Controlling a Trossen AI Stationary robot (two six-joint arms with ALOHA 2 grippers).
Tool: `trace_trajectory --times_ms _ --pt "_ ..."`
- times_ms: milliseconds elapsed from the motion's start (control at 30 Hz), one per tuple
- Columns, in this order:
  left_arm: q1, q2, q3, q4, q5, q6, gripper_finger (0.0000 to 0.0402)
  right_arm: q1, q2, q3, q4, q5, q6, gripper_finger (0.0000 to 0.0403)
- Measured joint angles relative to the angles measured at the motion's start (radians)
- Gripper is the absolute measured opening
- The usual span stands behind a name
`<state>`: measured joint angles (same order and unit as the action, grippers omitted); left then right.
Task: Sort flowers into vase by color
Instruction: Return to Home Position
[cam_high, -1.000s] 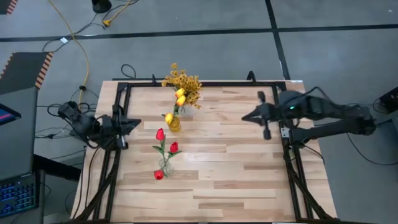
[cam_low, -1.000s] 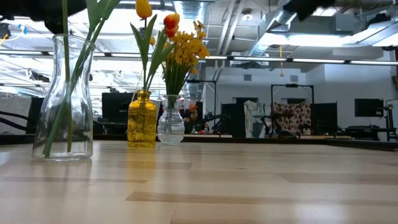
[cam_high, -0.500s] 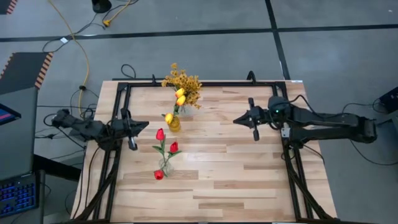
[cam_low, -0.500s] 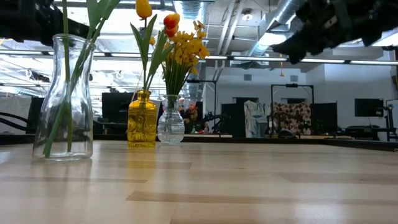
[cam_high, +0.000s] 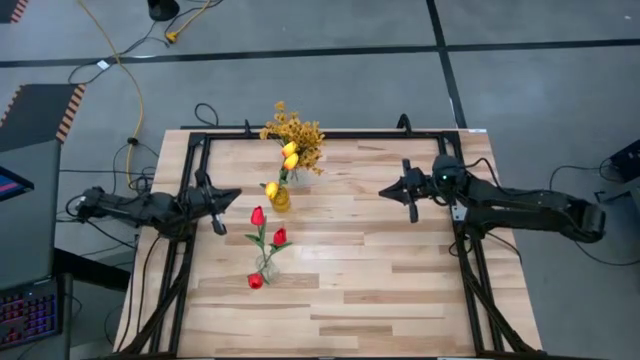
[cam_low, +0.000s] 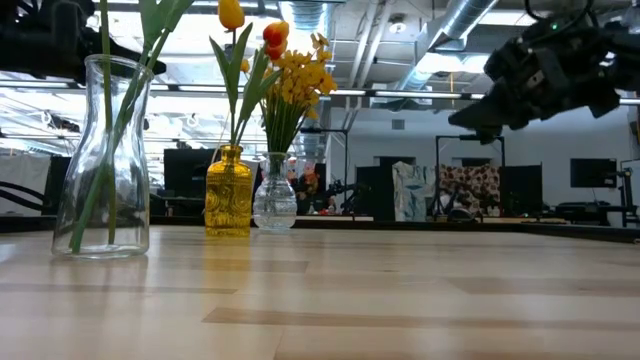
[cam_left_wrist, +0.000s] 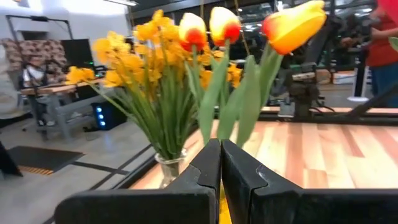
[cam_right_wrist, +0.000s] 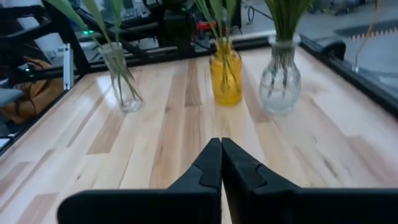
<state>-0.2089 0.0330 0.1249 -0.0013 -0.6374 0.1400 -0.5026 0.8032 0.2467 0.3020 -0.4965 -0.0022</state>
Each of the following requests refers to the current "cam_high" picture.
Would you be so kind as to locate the black round stand base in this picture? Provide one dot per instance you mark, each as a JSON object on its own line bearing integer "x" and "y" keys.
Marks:
{"x": 162, "y": 9}

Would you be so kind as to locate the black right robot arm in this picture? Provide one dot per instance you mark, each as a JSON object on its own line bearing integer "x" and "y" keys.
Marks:
{"x": 525, "y": 205}

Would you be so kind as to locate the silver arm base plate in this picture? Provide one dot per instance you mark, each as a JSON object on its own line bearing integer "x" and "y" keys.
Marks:
{"x": 457, "y": 214}

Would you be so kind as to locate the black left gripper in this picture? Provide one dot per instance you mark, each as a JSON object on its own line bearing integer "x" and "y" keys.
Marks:
{"x": 200, "y": 202}

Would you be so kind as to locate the red tulip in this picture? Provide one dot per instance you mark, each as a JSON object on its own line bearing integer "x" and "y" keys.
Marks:
{"x": 280, "y": 236}
{"x": 255, "y": 281}
{"x": 257, "y": 216}

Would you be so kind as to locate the black equipment box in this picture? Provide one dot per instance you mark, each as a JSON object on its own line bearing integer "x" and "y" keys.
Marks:
{"x": 627, "y": 160}

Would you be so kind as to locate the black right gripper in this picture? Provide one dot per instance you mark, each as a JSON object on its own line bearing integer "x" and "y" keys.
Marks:
{"x": 425, "y": 185}

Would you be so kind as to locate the amber glass vase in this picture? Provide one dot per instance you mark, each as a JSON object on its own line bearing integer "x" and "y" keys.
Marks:
{"x": 281, "y": 200}

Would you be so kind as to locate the clear smooth glass vase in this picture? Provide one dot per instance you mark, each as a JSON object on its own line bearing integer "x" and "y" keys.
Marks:
{"x": 270, "y": 270}

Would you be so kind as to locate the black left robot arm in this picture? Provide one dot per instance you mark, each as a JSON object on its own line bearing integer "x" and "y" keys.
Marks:
{"x": 130, "y": 207}

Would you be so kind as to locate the clear textured glass vase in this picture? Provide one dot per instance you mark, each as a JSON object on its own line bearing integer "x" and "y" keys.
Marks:
{"x": 301, "y": 179}

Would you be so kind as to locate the yellow orange tulip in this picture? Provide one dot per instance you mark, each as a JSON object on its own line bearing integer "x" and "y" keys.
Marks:
{"x": 289, "y": 149}
{"x": 291, "y": 161}

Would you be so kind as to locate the black aluminium table frame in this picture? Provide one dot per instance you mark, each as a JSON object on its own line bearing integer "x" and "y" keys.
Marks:
{"x": 375, "y": 135}

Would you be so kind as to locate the black mat orange striped edge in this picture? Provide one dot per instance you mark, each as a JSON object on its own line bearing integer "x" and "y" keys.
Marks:
{"x": 7, "y": 10}
{"x": 35, "y": 115}

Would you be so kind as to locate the small yellow tulip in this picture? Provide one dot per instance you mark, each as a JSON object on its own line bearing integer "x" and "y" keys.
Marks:
{"x": 271, "y": 190}

